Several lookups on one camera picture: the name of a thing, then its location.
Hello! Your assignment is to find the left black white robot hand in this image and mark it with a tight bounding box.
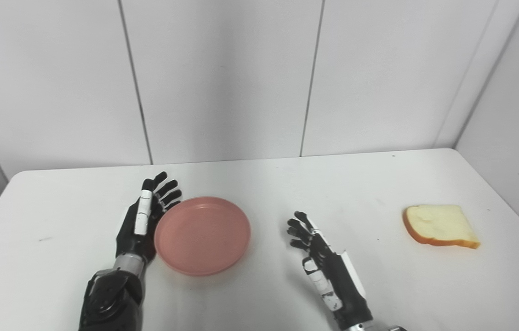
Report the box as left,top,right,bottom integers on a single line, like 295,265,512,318
115,171,183,263

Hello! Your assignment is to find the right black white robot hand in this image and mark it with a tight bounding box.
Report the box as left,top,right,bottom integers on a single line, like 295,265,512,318
286,211,374,331

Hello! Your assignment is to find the pink round plate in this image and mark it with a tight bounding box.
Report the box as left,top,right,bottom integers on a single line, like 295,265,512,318
154,196,251,277

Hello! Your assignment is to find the slice of white bread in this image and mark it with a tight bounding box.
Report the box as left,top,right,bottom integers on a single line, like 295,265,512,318
402,204,481,250

